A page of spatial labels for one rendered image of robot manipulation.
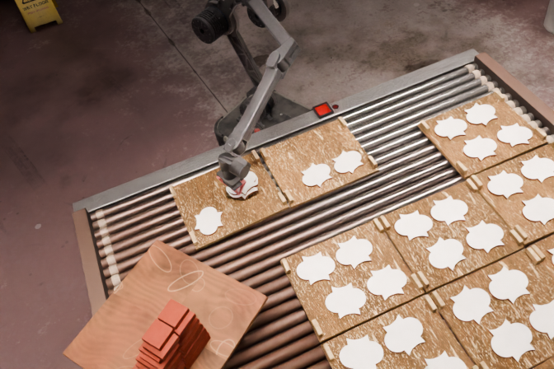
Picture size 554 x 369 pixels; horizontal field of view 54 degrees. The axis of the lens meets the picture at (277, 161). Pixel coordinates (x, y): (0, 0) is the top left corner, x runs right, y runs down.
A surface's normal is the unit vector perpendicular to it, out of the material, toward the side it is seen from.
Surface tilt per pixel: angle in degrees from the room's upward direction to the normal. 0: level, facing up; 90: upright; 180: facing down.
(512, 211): 0
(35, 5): 77
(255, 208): 0
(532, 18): 1
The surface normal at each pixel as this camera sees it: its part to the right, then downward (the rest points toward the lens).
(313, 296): -0.11, -0.65
